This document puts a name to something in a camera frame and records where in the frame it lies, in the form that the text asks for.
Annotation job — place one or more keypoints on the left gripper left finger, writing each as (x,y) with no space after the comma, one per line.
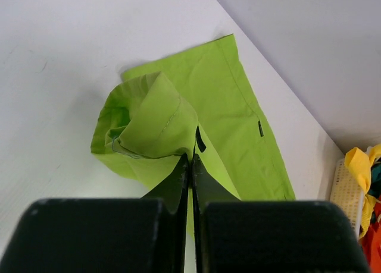
(105,235)

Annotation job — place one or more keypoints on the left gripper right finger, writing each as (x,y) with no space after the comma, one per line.
(267,236)

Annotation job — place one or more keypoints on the lime green shorts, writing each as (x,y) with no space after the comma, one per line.
(195,102)

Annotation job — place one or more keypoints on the orange shorts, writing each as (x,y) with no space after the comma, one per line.
(371,241)

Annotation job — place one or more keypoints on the yellow shorts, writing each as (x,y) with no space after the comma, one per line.
(359,164)

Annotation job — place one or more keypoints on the teal shorts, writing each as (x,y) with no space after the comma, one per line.
(375,187)

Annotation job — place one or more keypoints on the white plastic basket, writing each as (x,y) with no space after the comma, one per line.
(347,194)

